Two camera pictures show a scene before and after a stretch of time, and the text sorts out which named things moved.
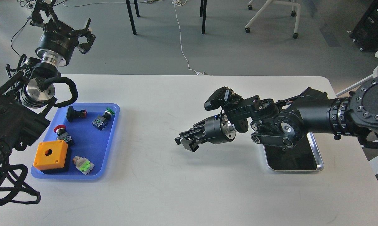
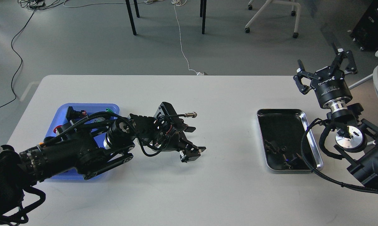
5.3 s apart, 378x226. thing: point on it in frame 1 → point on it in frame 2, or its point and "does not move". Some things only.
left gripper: [58, 41] → [164, 131]
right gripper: [217, 130] → [332, 90]
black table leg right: [203, 9] does not move
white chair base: [294, 4] does not move
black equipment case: [373, 29] does not move
